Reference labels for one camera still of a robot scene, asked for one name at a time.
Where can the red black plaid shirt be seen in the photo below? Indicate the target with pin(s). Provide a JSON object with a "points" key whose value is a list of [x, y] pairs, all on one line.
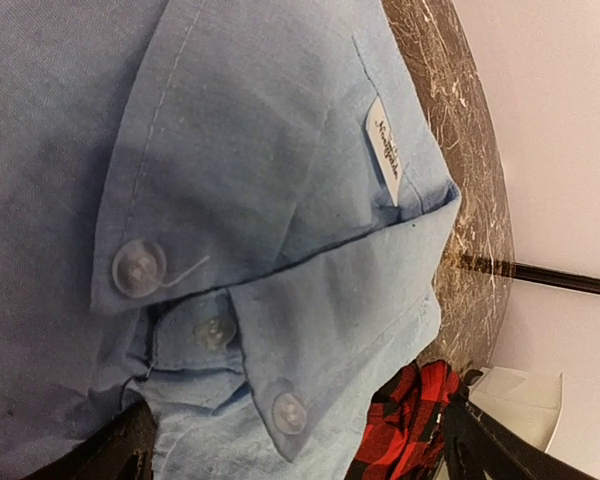
{"points": [[403, 435]]}

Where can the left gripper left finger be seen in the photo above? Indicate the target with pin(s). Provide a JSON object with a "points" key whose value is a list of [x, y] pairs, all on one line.
{"points": [[122, 449]]}

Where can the white plastic bin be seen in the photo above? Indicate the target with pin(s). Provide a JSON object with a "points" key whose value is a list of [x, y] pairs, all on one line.
{"points": [[527, 404]]}

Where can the light blue shirt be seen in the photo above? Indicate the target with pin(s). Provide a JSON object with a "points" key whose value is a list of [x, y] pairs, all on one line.
{"points": [[232, 210]]}

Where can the left black frame post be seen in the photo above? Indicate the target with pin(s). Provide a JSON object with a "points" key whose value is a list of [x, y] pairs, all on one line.
{"points": [[556, 278]]}

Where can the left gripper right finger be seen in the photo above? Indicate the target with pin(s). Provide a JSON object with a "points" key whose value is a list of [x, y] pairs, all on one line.
{"points": [[477, 447]]}

